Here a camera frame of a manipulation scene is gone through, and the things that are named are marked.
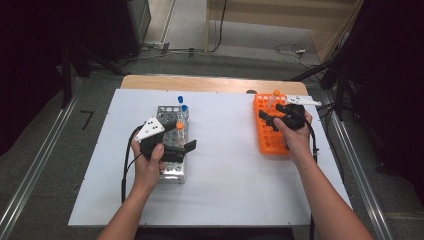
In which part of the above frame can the black hanging cable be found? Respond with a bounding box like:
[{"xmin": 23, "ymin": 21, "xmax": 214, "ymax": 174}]
[{"xmin": 206, "ymin": 0, "xmax": 228, "ymax": 54}]

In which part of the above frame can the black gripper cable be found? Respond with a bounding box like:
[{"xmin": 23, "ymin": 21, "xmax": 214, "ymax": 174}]
[
  {"xmin": 120, "ymin": 124, "xmax": 144, "ymax": 204},
  {"xmin": 301, "ymin": 113, "xmax": 319, "ymax": 240}
]

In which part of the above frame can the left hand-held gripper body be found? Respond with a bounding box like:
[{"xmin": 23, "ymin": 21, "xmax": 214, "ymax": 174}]
[{"xmin": 134, "ymin": 116, "xmax": 188, "ymax": 164}]

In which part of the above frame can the metal floor rail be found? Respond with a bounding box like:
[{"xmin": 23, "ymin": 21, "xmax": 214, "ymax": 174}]
[
  {"xmin": 0, "ymin": 96, "xmax": 83, "ymax": 240},
  {"xmin": 328, "ymin": 103, "xmax": 396, "ymax": 240}
]

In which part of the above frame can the orange capped test tube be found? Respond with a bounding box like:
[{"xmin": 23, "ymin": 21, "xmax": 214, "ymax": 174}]
[{"xmin": 266, "ymin": 89, "xmax": 281, "ymax": 110}]

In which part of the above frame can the white table board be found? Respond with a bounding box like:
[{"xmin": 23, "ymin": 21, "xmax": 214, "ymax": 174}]
[{"xmin": 68, "ymin": 88, "xmax": 353, "ymax": 228}]

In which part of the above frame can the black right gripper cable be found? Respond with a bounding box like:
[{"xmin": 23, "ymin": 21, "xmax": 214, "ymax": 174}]
[{"xmin": 301, "ymin": 113, "xmax": 319, "ymax": 240}]

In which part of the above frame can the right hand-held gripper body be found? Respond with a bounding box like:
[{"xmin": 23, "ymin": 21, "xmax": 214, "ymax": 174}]
[{"xmin": 281, "ymin": 95, "xmax": 322, "ymax": 132}]

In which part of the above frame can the metal test tube rack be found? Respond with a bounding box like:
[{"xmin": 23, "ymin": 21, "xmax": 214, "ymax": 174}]
[{"xmin": 155, "ymin": 105, "xmax": 190, "ymax": 184}]

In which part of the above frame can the white floor cable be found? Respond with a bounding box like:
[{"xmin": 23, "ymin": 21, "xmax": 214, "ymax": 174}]
[{"xmin": 273, "ymin": 42, "xmax": 321, "ymax": 69}]

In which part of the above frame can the person's right hand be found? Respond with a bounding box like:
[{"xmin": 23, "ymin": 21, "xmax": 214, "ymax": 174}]
[{"xmin": 272, "ymin": 111, "xmax": 316, "ymax": 163}]

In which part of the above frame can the black stand leg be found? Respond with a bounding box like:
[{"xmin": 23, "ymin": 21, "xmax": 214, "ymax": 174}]
[{"xmin": 283, "ymin": 61, "xmax": 338, "ymax": 83}]

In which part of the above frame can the black metal stand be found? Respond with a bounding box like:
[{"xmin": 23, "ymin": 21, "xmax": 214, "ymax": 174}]
[{"xmin": 59, "ymin": 46, "xmax": 74, "ymax": 109}]

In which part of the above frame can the beige wooden panel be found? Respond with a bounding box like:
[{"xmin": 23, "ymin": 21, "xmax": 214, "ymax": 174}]
[{"xmin": 206, "ymin": 0, "xmax": 363, "ymax": 63}]

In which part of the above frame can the floor cable bundle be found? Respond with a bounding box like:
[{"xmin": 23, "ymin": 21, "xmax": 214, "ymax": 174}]
[{"xmin": 119, "ymin": 41, "xmax": 208, "ymax": 64}]

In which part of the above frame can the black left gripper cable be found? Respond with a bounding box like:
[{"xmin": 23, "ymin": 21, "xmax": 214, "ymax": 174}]
[{"xmin": 120, "ymin": 124, "xmax": 144, "ymax": 204}]

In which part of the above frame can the black curtain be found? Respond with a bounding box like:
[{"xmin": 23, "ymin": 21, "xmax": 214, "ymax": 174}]
[
  {"xmin": 333, "ymin": 0, "xmax": 424, "ymax": 201},
  {"xmin": 0, "ymin": 0, "xmax": 141, "ymax": 154}
]

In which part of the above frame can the orange plastic test tube rack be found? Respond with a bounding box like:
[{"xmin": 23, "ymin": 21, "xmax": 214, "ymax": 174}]
[{"xmin": 253, "ymin": 93, "xmax": 290, "ymax": 156}]

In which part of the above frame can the person's left hand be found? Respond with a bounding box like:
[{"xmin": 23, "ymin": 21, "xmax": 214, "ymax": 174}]
[{"xmin": 130, "ymin": 138, "xmax": 166, "ymax": 198}]

